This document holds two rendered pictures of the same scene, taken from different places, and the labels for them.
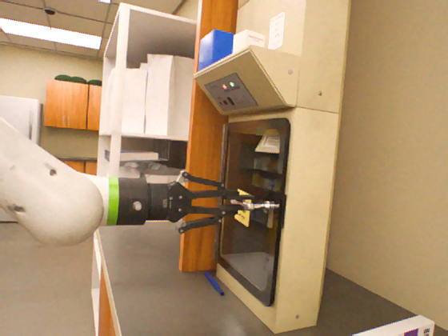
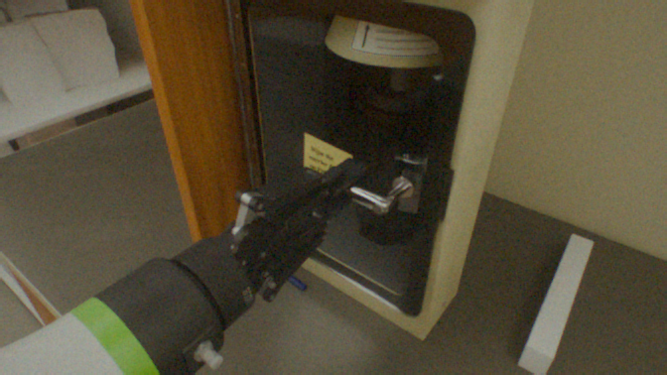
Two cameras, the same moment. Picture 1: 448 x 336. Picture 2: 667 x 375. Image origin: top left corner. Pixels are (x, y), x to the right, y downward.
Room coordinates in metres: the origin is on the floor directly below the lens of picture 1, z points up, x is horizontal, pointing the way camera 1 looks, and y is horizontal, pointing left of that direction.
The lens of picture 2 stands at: (0.38, 0.16, 1.49)
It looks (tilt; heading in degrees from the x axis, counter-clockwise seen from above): 37 degrees down; 333
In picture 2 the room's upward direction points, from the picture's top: straight up
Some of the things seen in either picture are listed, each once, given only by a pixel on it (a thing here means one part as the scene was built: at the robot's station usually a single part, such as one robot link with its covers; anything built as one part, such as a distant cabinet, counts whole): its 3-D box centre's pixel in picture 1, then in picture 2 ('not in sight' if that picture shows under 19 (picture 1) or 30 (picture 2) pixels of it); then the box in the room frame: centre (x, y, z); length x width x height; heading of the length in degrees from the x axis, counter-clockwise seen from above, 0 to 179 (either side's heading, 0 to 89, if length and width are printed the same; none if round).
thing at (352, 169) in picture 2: (238, 197); (340, 177); (0.73, -0.03, 1.21); 0.07 x 0.03 x 0.01; 115
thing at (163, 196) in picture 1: (169, 202); (234, 266); (0.66, 0.12, 1.20); 0.09 x 0.07 x 0.08; 115
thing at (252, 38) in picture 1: (248, 49); not in sight; (0.73, -0.02, 1.54); 0.05 x 0.05 x 0.06; 33
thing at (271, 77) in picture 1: (237, 87); not in sight; (0.77, 0.00, 1.46); 0.32 x 0.12 x 0.10; 25
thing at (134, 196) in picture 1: (132, 202); (166, 323); (0.62, 0.18, 1.20); 0.12 x 0.06 x 0.09; 25
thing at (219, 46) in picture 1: (223, 55); not in sight; (0.86, 0.04, 1.56); 0.10 x 0.10 x 0.09; 25
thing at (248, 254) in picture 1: (246, 202); (331, 160); (0.79, -0.05, 1.19); 0.30 x 0.01 x 0.40; 25
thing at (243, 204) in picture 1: (249, 204); (364, 186); (0.71, -0.05, 1.20); 0.10 x 0.05 x 0.03; 25
